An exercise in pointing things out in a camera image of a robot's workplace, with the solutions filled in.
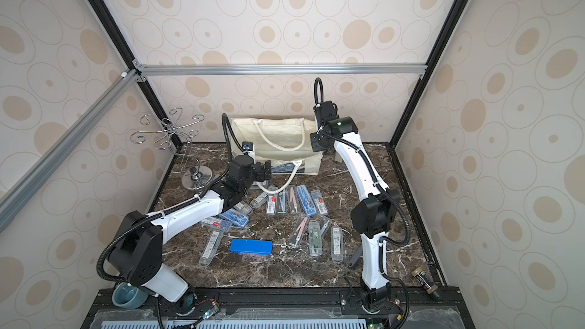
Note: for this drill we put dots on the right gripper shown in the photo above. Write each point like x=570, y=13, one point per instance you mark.
x=318, y=142

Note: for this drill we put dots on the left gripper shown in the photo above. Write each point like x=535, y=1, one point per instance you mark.
x=262, y=174

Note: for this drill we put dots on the green compass clear case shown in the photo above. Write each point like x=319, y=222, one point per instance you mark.
x=315, y=240

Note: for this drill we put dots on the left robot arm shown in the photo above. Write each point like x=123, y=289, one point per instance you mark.
x=135, y=254

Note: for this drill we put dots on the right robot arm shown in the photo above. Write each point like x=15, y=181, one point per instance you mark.
x=378, y=217

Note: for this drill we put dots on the blue compass case left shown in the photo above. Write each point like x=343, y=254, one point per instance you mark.
x=236, y=218

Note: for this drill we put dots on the cream canvas tote bag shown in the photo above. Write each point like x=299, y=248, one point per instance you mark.
x=282, y=142

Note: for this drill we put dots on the blue compass clear case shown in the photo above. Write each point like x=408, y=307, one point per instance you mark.
x=306, y=200

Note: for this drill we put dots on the blue compass case flat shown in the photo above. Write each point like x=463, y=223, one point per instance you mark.
x=248, y=246

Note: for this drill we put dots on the pink compass clear case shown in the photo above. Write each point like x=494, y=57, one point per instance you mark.
x=299, y=232

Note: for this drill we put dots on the clear compass case right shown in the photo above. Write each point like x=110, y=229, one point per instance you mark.
x=337, y=245

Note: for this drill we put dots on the red label clear case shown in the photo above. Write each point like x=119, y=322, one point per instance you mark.
x=319, y=202

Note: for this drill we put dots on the silver aluminium crossbar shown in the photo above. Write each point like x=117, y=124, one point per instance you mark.
x=284, y=69

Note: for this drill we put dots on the small brown glass bottle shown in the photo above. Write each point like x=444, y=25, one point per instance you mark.
x=428, y=285

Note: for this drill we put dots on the chrome wire cup rack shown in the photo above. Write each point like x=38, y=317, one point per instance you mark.
x=178, y=135

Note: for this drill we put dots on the silver aluminium left rail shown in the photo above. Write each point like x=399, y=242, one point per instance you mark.
x=26, y=187

